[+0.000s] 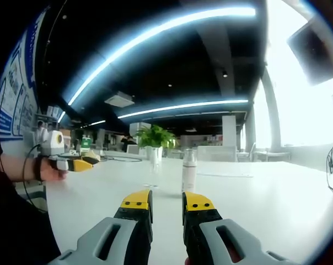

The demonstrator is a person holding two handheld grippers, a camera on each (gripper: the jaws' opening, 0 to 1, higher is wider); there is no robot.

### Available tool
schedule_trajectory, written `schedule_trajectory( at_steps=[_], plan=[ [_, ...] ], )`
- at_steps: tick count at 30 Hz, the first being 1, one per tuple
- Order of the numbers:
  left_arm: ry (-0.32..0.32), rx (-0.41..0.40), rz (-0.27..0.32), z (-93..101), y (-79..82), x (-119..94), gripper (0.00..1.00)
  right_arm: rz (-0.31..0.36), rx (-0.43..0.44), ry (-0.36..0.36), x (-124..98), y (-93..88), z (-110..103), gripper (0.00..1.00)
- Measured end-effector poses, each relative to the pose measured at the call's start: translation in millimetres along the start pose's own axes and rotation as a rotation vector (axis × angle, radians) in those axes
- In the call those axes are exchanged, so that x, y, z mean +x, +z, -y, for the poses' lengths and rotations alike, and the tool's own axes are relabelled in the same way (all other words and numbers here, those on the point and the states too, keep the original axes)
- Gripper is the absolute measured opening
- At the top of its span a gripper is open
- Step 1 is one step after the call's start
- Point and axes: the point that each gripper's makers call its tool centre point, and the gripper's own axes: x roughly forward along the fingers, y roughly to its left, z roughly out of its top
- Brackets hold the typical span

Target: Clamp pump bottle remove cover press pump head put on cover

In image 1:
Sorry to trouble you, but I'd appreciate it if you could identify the person's dark clothing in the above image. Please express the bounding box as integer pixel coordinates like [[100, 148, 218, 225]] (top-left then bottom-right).
[[0, 132, 62, 265]]

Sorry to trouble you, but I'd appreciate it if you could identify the green box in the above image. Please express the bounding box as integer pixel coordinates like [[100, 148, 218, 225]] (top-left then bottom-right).
[[80, 135, 92, 152]]

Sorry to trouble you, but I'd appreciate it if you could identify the short ceiling light strip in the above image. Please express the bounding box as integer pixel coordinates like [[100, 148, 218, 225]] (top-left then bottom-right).
[[117, 99, 249, 120]]

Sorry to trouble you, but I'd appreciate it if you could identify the black wrist strap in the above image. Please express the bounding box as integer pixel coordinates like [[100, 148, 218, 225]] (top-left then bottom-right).
[[34, 156, 45, 182]]

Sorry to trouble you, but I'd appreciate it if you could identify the clear pump bottle cover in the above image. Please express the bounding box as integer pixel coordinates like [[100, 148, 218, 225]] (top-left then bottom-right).
[[183, 147, 198, 166]]

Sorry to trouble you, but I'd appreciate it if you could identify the ceiling air conditioner unit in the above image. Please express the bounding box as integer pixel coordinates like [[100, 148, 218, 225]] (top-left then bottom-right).
[[104, 93, 136, 108]]

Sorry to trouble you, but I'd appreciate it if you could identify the long ceiling light strip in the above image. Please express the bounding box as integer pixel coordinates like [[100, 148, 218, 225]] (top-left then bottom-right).
[[67, 7, 257, 107]]

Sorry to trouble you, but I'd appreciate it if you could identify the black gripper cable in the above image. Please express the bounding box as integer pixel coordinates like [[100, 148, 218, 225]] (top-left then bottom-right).
[[21, 142, 48, 214]]

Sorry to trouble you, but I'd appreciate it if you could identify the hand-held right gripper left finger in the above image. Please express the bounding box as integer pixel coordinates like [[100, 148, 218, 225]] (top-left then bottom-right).
[[49, 189, 154, 265]]

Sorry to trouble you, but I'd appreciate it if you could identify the blue wall poster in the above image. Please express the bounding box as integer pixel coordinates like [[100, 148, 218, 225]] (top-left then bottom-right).
[[0, 5, 53, 143]]

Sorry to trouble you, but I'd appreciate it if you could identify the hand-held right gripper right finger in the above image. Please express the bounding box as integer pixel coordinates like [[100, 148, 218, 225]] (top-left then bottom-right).
[[181, 191, 294, 265]]

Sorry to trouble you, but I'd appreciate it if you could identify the person's left hand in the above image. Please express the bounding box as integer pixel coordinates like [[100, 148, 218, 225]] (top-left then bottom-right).
[[40, 157, 69, 182]]

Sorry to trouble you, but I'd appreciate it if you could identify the clear glass vase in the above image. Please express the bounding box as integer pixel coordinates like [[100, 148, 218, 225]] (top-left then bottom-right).
[[146, 146, 164, 188]]

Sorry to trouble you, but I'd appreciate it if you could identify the dark hanging monitor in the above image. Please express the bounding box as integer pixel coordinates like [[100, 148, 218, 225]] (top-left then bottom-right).
[[286, 18, 333, 87]]

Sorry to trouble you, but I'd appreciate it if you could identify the green potted plant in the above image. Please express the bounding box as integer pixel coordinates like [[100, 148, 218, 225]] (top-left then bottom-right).
[[135, 124, 179, 151]]

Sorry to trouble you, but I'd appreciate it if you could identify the white pump bottle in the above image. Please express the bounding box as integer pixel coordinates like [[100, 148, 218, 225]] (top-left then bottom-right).
[[181, 160, 198, 194]]

